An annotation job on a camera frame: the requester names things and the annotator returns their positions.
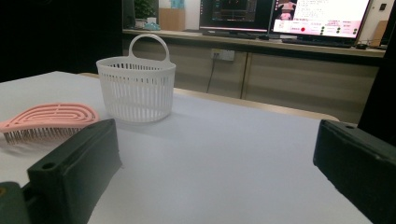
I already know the green potted plant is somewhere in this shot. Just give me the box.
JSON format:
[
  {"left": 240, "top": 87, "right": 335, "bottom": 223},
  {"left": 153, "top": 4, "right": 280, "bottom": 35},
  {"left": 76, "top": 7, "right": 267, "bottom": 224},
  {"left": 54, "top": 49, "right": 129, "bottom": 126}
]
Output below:
[{"left": 134, "top": 0, "right": 157, "bottom": 30}]

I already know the teal small object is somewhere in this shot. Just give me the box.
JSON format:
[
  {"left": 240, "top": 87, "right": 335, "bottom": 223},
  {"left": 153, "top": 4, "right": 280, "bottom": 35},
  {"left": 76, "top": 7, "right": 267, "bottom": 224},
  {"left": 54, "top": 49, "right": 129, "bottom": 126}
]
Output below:
[{"left": 143, "top": 21, "right": 162, "bottom": 32}]

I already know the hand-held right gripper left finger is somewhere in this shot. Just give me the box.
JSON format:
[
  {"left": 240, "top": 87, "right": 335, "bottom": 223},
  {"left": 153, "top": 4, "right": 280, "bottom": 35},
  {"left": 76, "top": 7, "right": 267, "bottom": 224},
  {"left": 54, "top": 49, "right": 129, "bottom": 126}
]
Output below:
[{"left": 27, "top": 118, "right": 123, "bottom": 224}]

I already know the beige long cabinet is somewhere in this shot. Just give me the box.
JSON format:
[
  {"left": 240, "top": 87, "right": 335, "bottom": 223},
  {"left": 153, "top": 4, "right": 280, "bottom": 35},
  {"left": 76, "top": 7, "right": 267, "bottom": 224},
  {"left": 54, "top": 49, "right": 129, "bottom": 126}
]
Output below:
[{"left": 122, "top": 28, "right": 388, "bottom": 124}]

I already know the flat brown cardboard piece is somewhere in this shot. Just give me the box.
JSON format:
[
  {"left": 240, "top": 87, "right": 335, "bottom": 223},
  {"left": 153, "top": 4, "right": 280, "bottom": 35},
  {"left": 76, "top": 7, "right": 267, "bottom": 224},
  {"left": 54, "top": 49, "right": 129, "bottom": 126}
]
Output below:
[{"left": 370, "top": 20, "right": 389, "bottom": 48}]

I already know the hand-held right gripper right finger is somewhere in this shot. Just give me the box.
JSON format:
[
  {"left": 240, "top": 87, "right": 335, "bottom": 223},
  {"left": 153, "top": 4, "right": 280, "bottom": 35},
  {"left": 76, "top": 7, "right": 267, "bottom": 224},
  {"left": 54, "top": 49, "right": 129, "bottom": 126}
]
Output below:
[{"left": 312, "top": 119, "right": 396, "bottom": 224}]

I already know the black curtain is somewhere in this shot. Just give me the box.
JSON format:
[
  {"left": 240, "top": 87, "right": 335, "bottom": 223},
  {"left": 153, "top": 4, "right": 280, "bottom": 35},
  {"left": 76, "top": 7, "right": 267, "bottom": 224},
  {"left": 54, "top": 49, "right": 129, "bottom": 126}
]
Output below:
[
  {"left": 357, "top": 0, "right": 396, "bottom": 147},
  {"left": 0, "top": 0, "right": 124, "bottom": 84}
]

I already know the black keyboard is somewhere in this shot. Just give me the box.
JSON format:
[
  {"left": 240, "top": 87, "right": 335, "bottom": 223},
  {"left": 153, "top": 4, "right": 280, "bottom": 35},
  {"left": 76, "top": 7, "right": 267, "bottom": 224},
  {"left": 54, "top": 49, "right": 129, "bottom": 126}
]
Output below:
[
  {"left": 201, "top": 30, "right": 260, "bottom": 40},
  {"left": 281, "top": 37, "right": 355, "bottom": 49}
]

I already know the dark computer monitor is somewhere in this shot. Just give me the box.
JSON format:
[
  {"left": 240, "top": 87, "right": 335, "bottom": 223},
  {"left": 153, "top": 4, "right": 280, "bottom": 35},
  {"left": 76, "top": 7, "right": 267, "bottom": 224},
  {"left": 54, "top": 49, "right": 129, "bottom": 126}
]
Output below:
[{"left": 199, "top": 0, "right": 276, "bottom": 34}]

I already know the brown cardboard box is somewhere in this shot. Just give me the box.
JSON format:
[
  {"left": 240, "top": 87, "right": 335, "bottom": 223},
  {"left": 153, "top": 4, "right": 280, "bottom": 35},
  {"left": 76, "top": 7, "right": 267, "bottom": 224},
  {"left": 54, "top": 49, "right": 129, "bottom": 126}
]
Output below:
[{"left": 158, "top": 7, "right": 187, "bottom": 32}]

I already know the pink hair brush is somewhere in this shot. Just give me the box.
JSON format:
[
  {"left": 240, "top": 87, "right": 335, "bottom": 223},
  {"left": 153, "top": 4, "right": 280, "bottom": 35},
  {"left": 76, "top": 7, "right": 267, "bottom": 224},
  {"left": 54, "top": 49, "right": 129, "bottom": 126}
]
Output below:
[{"left": 0, "top": 103, "right": 101, "bottom": 146}]

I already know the black power cable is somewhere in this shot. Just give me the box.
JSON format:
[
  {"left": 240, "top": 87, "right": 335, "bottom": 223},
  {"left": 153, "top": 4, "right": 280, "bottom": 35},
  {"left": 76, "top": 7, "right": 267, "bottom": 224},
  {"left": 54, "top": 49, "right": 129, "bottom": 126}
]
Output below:
[{"left": 205, "top": 58, "right": 218, "bottom": 94}]

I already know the white slotted plastic basket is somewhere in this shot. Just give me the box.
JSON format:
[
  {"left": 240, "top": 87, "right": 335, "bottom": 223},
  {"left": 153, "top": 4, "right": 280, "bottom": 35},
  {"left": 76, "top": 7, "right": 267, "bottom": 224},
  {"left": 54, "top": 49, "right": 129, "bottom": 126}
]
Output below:
[{"left": 95, "top": 33, "right": 177, "bottom": 123}]

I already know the white wall socket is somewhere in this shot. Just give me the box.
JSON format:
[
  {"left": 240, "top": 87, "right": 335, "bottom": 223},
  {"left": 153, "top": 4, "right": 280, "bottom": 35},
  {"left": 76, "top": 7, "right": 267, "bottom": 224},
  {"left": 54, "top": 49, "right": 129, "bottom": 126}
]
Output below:
[{"left": 210, "top": 49, "right": 236, "bottom": 63}]

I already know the bright computer monitor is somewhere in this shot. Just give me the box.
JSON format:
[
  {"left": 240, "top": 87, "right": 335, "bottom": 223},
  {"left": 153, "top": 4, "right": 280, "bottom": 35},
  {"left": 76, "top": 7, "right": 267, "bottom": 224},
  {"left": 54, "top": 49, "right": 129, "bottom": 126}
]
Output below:
[{"left": 269, "top": 0, "right": 374, "bottom": 40}]

